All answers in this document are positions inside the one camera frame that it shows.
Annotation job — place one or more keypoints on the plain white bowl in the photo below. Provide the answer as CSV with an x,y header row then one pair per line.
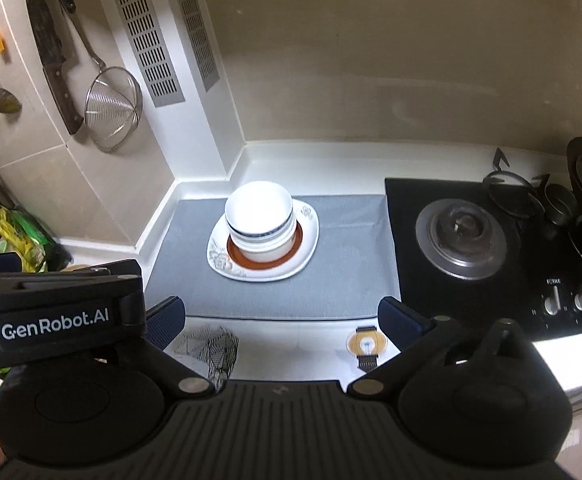
x,y
258,205

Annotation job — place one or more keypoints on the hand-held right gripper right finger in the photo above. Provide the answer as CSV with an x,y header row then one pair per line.
x,y
396,317

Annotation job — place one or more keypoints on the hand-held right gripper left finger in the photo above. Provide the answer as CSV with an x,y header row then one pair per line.
x,y
166,322

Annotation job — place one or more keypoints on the brown rimmed plate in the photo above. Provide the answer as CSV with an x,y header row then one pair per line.
x,y
298,240

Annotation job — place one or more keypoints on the green packets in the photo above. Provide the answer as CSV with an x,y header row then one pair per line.
x,y
16,240

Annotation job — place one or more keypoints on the grey mat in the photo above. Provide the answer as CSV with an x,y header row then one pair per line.
x,y
346,260

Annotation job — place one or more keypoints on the round metal stove burner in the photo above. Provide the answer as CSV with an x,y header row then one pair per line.
x,y
461,240

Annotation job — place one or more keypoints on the black white patterned sticker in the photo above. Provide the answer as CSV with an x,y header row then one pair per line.
x,y
211,350

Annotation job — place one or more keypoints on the metal mesh strainer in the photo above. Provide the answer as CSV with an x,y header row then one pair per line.
x,y
113,110

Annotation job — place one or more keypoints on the grey wall vent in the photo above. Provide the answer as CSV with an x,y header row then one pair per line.
x,y
146,40
193,20

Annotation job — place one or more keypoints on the white flower print plate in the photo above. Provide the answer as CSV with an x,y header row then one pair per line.
x,y
271,272

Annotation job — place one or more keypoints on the black pot support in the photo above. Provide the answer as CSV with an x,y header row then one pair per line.
x,y
513,192

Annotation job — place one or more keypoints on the round yellow sticker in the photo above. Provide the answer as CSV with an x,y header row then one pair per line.
x,y
366,345

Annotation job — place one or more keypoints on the black glass stove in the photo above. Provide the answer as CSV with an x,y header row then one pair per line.
x,y
406,240

